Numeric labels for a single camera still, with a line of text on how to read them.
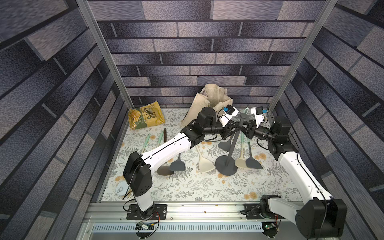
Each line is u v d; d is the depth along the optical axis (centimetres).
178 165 88
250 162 91
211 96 111
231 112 59
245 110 66
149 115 106
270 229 71
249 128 65
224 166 88
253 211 72
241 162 89
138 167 43
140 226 71
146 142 100
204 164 89
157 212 73
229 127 60
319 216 38
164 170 86
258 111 63
